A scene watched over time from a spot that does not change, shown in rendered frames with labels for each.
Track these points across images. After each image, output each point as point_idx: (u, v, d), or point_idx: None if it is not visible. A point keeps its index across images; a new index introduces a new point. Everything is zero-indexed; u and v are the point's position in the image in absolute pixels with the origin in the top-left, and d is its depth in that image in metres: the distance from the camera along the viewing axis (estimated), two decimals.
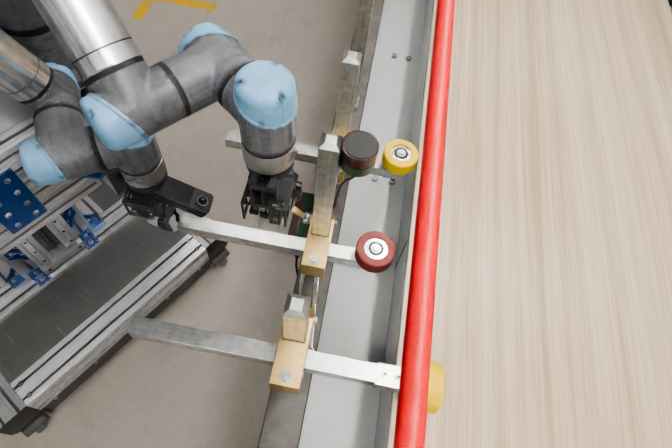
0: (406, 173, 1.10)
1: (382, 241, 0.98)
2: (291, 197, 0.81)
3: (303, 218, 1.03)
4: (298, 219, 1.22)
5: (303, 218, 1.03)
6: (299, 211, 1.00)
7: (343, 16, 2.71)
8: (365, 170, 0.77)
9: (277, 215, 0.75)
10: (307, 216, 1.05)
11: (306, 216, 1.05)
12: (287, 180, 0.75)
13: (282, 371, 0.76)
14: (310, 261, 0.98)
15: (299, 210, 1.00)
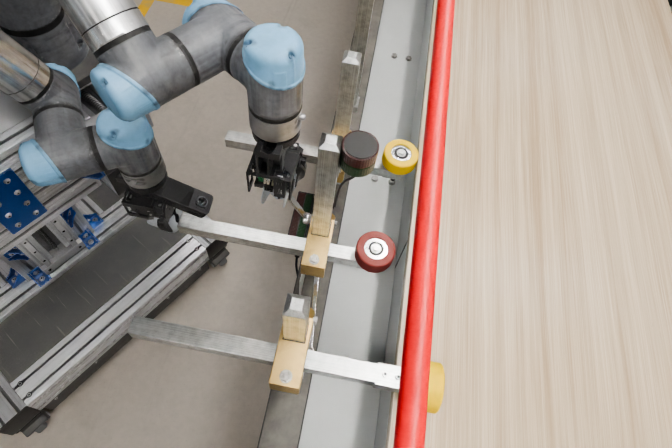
0: (406, 173, 1.10)
1: (382, 241, 0.98)
2: (295, 173, 0.81)
3: (304, 216, 1.03)
4: (298, 219, 1.22)
5: (303, 216, 1.03)
6: (299, 207, 1.00)
7: (343, 16, 2.71)
8: (365, 170, 0.77)
9: (282, 187, 0.75)
10: (307, 215, 1.05)
11: (306, 216, 1.05)
12: (292, 153, 0.76)
13: (282, 371, 0.76)
14: (310, 261, 0.98)
15: (300, 206, 1.00)
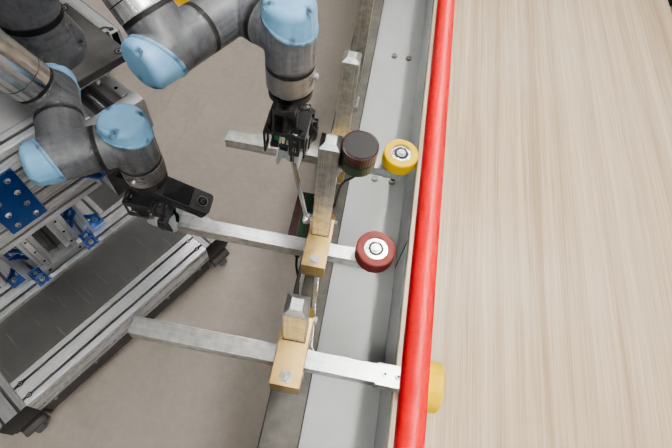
0: (406, 173, 1.10)
1: (382, 241, 0.98)
2: (308, 134, 0.86)
3: (305, 211, 1.04)
4: (298, 219, 1.22)
5: (305, 210, 1.04)
6: (302, 195, 1.02)
7: (343, 16, 2.71)
8: (365, 170, 0.77)
9: (296, 145, 0.80)
10: (308, 213, 1.05)
11: (307, 213, 1.05)
12: (305, 113, 0.81)
13: (282, 371, 0.76)
14: (310, 261, 0.98)
15: (303, 195, 1.02)
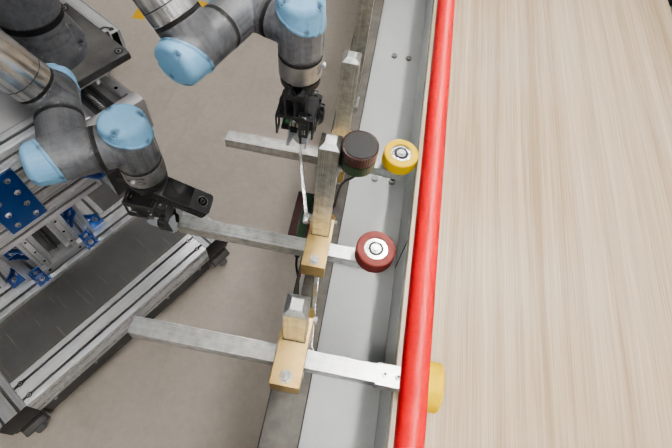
0: (406, 173, 1.10)
1: (382, 241, 0.98)
2: (315, 118, 0.95)
3: (306, 207, 1.05)
4: (298, 219, 1.22)
5: (306, 206, 1.05)
6: (305, 189, 1.05)
7: (343, 16, 2.71)
8: (365, 170, 0.77)
9: (305, 127, 0.88)
10: (308, 212, 1.06)
11: (307, 212, 1.06)
12: (313, 99, 0.89)
13: (282, 371, 0.76)
14: (310, 261, 0.98)
15: (305, 190, 1.05)
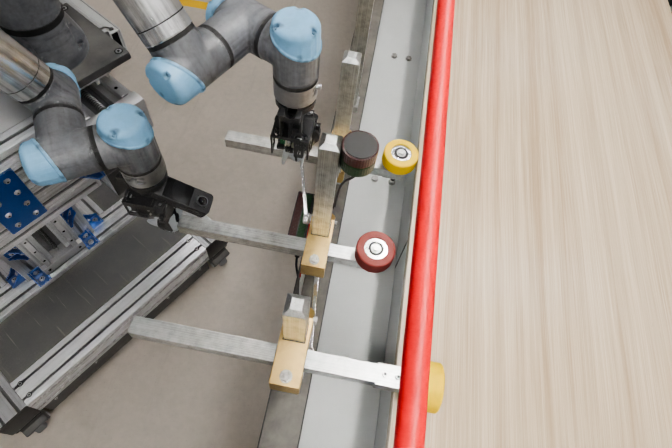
0: (406, 173, 1.10)
1: (382, 241, 0.98)
2: (311, 137, 0.94)
3: (306, 207, 1.05)
4: (298, 219, 1.22)
5: (306, 206, 1.05)
6: (305, 189, 1.05)
7: (343, 16, 2.71)
8: (365, 170, 0.77)
9: (301, 148, 0.88)
10: (308, 212, 1.06)
11: (307, 212, 1.06)
12: (309, 119, 0.88)
13: (282, 371, 0.76)
14: (310, 261, 0.98)
15: (305, 190, 1.06)
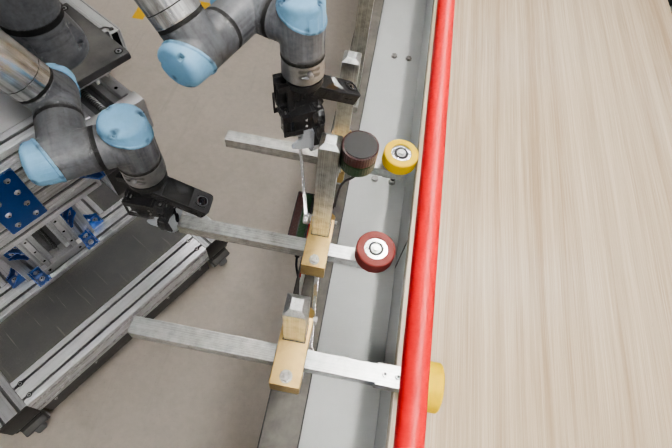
0: (406, 173, 1.10)
1: (382, 241, 0.98)
2: (314, 131, 0.93)
3: (306, 207, 1.05)
4: (298, 219, 1.22)
5: (306, 206, 1.05)
6: (305, 189, 1.05)
7: (343, 16, 2.71)
8: (365, 170, 0.77)
9: (282, 121, 0.89)
10: (308, 212, 1.06)
11: (307, 212, 1.06)
12: (310, 108, 0.88)
13: (282, 371, 0.76)
14: (310, 261, 0.98)
15: (305, 190, 1.06)
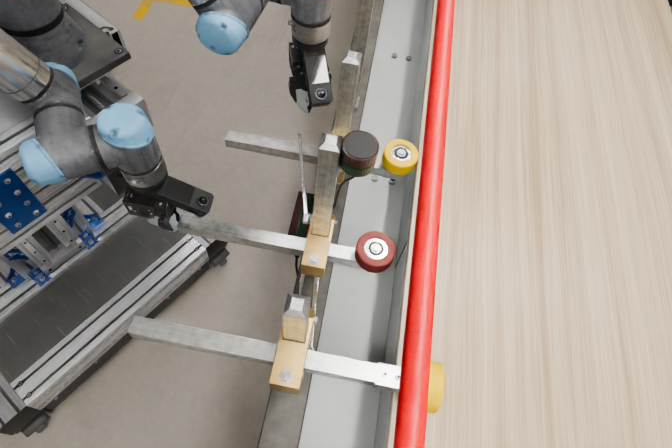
0: (406, 173, 1.10)
1: (382, 241, 0.98)
2: (295, 84, 1.03)
3: (306, 207, 1.05)
4: (298, 219, 1.22)
5: (306, 206, 1.05)
6: (305, 189, 1.05)
7: (343, 16, 2.71)
8: (365, 170, 0.77)
9: None
10: (308, 212, 1.06)
11: (307, 212, 1.06)
12: (297, 60, 0.98)
13: (282, 371, 0.76)
14: (310, 261, 0.98)
15: (305, 190, 1.06)
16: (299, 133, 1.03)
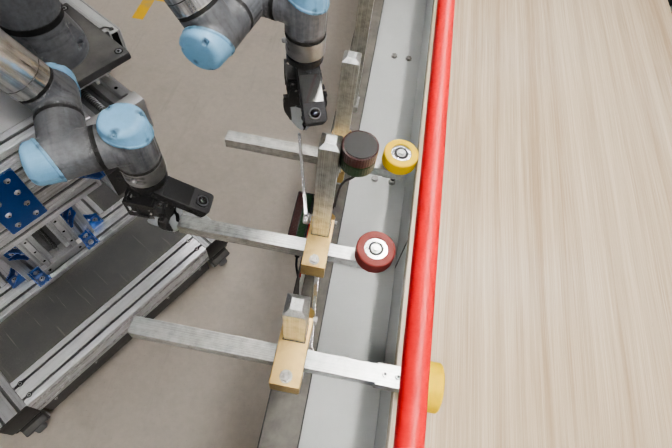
0: (406, 173, 1.10)
1: (382, 241, 0.98)
2: None
3: (306, 207, 1.05)
4: (298, 219, 1.22)
5: (306, 206, 1.05)
6: (305, 189, 1.05)
7: (343, 16, 2.71)
8: (365, 170, 0.77)
9: None
10: (308, 212, 1.06)
11: (307, 212, 1.06)
12: (292, 77, 0.95)
13: (282, 371, 0.76)
14: (310, 261, 0.98)
15: (305, 190, 1.06)
16: (299, 133, 1.03)
